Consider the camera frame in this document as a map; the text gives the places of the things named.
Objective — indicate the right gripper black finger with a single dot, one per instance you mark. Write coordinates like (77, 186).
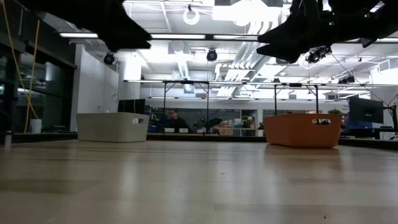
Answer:
(283, 32)
(287, 51)

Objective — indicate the black aluminium table frame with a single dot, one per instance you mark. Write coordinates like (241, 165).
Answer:
(11, 93)

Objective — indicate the orange plastic bin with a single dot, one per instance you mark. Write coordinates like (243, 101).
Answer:
(298, 133)

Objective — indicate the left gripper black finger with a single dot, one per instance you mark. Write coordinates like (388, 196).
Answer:
(127, 39)

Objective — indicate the green shelf plant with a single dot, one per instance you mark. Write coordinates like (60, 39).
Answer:
(246, 119)

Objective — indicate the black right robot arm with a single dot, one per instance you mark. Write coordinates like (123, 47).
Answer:
(357, 21)

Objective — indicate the small green background plant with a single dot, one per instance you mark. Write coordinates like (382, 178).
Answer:
(335, 111)

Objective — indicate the white plastic bin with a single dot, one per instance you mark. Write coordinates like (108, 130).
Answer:
(107, 127)

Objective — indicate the person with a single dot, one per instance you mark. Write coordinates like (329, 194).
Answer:
(175, 123)

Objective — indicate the black computer monitor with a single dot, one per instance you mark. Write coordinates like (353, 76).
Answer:
(366, 110)
(130, 105)

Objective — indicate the black metal stand frame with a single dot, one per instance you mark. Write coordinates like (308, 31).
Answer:
(186, 82)

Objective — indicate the small grey cylinder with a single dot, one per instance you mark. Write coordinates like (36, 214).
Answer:
(8, 140)

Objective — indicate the small white container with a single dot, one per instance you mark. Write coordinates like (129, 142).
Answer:
(35, 127)

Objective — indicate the white round ceiling lamp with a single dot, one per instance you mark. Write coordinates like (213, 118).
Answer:
(191, 17)

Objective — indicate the black ceiling spotlight cluster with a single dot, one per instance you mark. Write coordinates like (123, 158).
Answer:
(315, 57)

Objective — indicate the black bar with light strips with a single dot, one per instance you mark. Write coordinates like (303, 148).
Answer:
(180, 36)

